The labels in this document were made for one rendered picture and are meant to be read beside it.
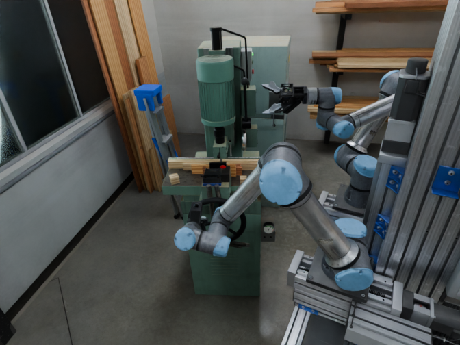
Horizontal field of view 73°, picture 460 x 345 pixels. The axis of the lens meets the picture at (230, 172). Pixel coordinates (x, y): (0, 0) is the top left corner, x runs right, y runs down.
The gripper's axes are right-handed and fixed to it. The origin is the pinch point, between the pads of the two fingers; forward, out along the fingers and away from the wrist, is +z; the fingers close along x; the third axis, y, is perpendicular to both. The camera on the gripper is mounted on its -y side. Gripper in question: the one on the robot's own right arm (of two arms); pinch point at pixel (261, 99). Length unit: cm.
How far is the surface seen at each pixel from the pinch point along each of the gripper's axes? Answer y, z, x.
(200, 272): -82, 38, 75
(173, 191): -32, 46, 35
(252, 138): -38.7, 4.5, 0.9
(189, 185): -29, 37, 33
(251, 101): -22.9, 4.8, -13.9
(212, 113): -5.1, 23.5, 4.1
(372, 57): -121, -108, -124
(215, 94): 2.7, 21.2, -1.8
